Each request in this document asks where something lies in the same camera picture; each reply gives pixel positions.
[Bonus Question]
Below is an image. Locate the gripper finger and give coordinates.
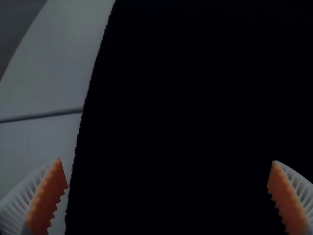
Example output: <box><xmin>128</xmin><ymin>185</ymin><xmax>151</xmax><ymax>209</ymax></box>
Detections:
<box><xmin>266</xmin><ymin>160</ymin><xmax>313</xmax><ymax>235</ymax></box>
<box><xmin>0</xmin><ymin>157</ymin><xmax>69</xmax><ymax>235</ymax></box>

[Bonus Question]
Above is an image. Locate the black mat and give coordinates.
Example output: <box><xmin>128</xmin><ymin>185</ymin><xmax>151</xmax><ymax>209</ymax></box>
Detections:
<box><xmin>64</xmin><ymin>0</ymin><xmax>313</xmax><ymax>235</ymax></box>

